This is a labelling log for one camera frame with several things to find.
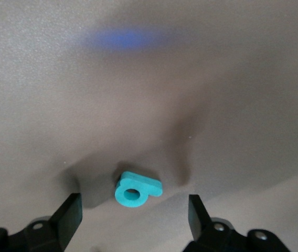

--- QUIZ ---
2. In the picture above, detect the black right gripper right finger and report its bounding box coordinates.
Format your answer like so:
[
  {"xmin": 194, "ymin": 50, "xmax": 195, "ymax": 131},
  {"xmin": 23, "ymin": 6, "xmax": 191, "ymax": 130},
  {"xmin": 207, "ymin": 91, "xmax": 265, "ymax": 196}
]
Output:
[{"xmin": 185, "ymin": 194, "xmax": 247, "ymax": 252}]

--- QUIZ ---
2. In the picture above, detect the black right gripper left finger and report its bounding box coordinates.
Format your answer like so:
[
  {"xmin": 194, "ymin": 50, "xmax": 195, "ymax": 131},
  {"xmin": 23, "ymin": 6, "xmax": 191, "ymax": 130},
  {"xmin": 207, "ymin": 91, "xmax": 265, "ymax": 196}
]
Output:
[{"xmin": 20, "ymin": 193, "xmax": 84, "ymax": 252}]

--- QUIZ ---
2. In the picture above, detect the teal foam letter b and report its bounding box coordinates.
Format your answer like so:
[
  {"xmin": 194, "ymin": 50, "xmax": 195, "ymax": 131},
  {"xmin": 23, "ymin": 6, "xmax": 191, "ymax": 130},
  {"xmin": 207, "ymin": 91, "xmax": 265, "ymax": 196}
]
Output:
[{"xmin": 114, "ymin": 171, "xmax": 163, "ymax": 208}]

